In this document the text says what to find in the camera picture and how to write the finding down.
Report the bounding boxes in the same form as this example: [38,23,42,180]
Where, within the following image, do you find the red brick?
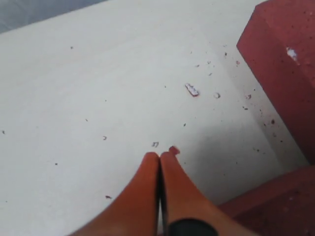
[219,166,315,236]
[237,0,315,164]

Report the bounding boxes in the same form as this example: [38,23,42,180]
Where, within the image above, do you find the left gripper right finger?
[159,151,237,236]

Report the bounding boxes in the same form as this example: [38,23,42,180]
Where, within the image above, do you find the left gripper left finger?
[72,152,159,236]

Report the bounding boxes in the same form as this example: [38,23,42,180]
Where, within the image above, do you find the white brick chip on table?
[185,83,200,97]

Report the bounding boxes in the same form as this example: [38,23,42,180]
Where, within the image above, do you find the pale blue backdrop cloth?
[0,0,103,33]

